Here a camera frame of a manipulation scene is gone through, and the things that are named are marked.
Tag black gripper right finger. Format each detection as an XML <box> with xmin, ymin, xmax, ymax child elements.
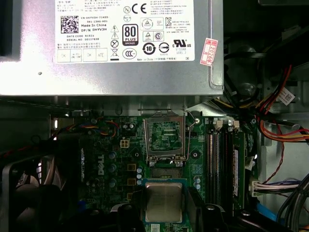
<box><xmin>187</xmin><ymin>187</ymin><xmax>293</xmax><ymax>232</ymax></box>

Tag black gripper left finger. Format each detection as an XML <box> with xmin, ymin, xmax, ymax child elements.
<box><xmin>72</xmin><ymin>188</ymin><xmax>146</xmax><ymax>232</ymax></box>

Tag silver green CPU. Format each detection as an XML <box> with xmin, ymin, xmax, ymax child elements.
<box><xmin>141</xmin><ymin>178</ymin><xmax>188</xmax><ymax>224</ymax></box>

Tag CPU socket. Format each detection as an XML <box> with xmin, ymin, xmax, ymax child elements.
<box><xmin>147</xmin><ymin>165</ymin><xmax>188</xmax><ymax>181</ymax></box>

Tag black RAM slot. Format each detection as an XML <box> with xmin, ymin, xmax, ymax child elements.
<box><xmin>206</xmin><ymin>125</ymin><xmax>215</xmax><ymax>206</ymax></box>
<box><xmin>214</xmin><ymin>120</ymin><xmax>223</xmax><ymax>206</ymax></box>
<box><xmin>222</xmin><ymin>125</ymin><xmax>233</xmax><ymax>211</ymax></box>

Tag white power plug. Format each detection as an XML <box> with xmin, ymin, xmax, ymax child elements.
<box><xmin>250</xmin><ymin>177</ymin><xmax>309</xmax><ymax>198</ymax></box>

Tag green RAM stick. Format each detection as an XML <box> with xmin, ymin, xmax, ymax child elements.
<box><xmin>231</xmin><ymin>120</ymin><xmax>246</xmax><ymax>211</ymax></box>

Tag green Dell motherboard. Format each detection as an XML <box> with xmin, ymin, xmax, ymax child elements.
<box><xmin>50</xmin><ymin>113</ymin><xmax>256</xmax><ymax>232</ymax></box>

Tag black open PC case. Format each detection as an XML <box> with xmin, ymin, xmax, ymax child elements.
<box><xmin>0</xmin><ymin>0</ymin><xmax>309</xmax><ymax>232</ymax></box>

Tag black case fan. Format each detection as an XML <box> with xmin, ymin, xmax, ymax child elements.
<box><xmin>0</xmin><ymin>154</ymin><xmax>63</xmax><ymax>232</ymax></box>

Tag metal socket cover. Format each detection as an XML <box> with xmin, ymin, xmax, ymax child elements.
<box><xmin>142</xmin><ymin>110</ymin><xmax>187</xmax><ymax>167</ymax></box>

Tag grey power supply unit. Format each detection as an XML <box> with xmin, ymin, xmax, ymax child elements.
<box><xmin>0</xmin><ymin>0</ymin><xmax>225</xmax><ymax>97</ymax></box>

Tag blue SATA wire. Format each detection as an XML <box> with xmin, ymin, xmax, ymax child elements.
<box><xmin>255</xmin><ymin>203</ymin><xmax>278</xmax><ymax>232</ymax></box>

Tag multicolour fan wire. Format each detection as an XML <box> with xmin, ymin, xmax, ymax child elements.
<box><xmin>70</xmin><ymin>120</ymin><xmax>119</xmax><ymax>136</ymax></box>

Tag orange power wire bundle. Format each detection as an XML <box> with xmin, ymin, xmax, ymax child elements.
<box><xmin>254</xmin><ymin>64</ymin><xmax>309</xmax><ymax>145</ymax></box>

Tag red black twisted wire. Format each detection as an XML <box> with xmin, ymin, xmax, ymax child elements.
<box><xmin>0</xmin><ymin>144</ymin><xmax>34</xmax><ymax>159</ymax></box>

